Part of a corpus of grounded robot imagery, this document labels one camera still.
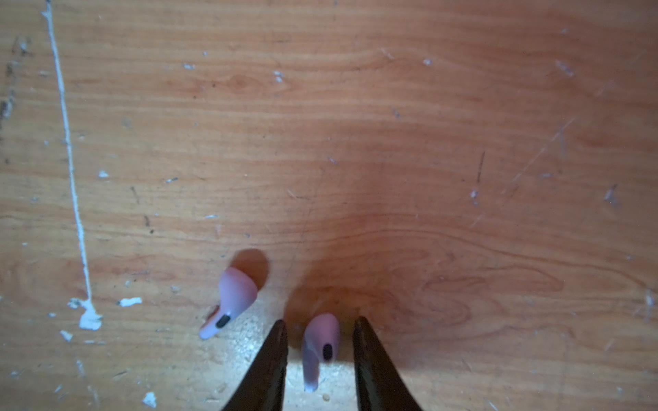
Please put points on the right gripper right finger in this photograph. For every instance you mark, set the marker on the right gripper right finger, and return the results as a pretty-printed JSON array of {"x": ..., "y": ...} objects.
[{"x": 379, "y": 385}]

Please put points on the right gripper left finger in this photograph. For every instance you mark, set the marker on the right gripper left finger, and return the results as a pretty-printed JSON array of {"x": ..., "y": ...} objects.
[{"x": 262, "y": 387}]

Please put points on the purple earbud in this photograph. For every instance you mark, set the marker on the purple earbud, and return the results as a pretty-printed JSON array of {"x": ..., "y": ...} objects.
[
  {"x": 238, "y": 292},
  {"x": 320, "y": 345}
]

